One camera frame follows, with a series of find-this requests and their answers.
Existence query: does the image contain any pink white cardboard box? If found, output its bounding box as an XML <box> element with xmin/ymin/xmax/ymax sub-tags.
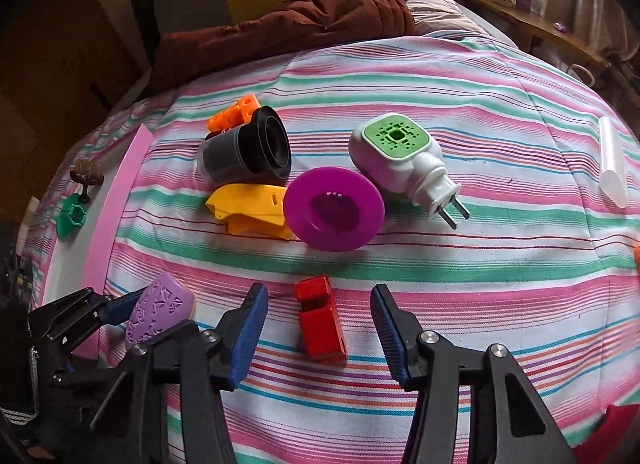
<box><xmin>39</xmin><ymin>122</ymin><xmax>155</xmax><ymax>360</ymax></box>

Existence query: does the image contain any striped pink green bedspread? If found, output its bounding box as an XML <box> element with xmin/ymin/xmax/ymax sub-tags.
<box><xmin>19</xmin><ymin>28</ymin><xmax>640</xmax><ymax>464</ymax></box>

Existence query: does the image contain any black grey filter cup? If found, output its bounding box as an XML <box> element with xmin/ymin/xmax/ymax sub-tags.
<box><xmin>196</xmin><ymin>106</ymin><xmax>292</xmax><ymax>187</ymax></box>

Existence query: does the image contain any translucent white plastic tube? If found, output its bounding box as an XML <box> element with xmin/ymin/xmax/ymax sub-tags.
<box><xmin>599</xmin><ymin>115</ymin><xmax>629</xmax><ymax>208</ymax></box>

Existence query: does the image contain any orange plastic connector block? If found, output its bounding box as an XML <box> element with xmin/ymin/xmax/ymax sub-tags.
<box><xmin>206</xmin><ymin>94</ymin><xmax>260</xmax><ymax>134</ymax></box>

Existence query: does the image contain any white green plug-in diffuser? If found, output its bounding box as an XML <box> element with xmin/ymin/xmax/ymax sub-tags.
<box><xmin>348</xmin><ymin>112</ymin><xmax>471</xmax><ymax>229</ymax></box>

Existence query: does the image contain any brown peg board toy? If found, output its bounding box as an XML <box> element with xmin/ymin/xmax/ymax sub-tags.
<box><xmin>70</xmin><ymin>158</ymin><xmax>104</xmax><ymax>204</ymax></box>

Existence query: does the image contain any yellow plastic casing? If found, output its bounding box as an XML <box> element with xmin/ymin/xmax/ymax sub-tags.
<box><xmin>205</xmin><ymin>184</ymin><xmax>292</xmax><ymax>241</ymax></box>

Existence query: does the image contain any wooden side shelf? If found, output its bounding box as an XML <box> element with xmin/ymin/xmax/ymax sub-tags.
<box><xmin>462</xmin><ymin>0</ymin><xmax>611</xmax><ymax>72</ymax></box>

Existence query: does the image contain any purple oval perforated case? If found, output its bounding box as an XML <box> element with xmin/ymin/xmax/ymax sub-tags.
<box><xmin>125</xmin><ymin>272</ymin><xmax>195</xmax><ymax>350</ymax></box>

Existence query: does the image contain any green plastic flanged piece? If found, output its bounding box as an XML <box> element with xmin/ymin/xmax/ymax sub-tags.
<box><xmin>56</xmin><ymin>193</ymin><xmax>87</xmax><ymax>240</ymax></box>

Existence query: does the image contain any magenta plastic funnel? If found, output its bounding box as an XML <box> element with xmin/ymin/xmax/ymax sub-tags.
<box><xmin>283</xmin><ymin>167</ymin><xmax>385</xmax><ymax>252</ymax></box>

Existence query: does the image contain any red plastic clip block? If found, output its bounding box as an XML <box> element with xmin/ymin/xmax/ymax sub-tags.
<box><xmin>294</xmin><ymin>276</ymin><xmax>347</xmax><ymax>363</ymax></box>

